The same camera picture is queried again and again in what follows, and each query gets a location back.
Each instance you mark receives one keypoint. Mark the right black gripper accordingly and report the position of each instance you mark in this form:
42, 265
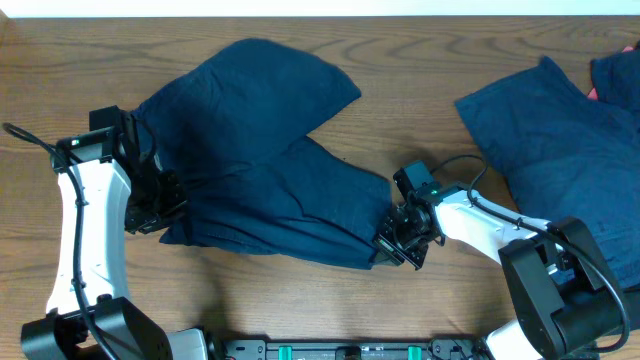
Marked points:
386, 247

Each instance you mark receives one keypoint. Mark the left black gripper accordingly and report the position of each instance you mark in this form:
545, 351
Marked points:
177, 202

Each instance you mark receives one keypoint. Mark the navy blue shorts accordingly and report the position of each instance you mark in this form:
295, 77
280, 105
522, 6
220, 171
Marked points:
236, 132

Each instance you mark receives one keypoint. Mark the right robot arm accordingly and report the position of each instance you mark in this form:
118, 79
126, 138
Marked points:
567, 301

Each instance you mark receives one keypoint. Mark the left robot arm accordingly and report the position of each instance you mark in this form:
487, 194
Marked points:
110, 187

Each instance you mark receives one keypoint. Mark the navy blue garment pile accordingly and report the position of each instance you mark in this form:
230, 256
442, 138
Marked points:
563, 155

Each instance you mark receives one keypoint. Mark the pink red cloth piece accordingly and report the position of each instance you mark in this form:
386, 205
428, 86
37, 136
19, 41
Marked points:
592, 95

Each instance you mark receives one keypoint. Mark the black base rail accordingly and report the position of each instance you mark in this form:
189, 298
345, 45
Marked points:
259, 349

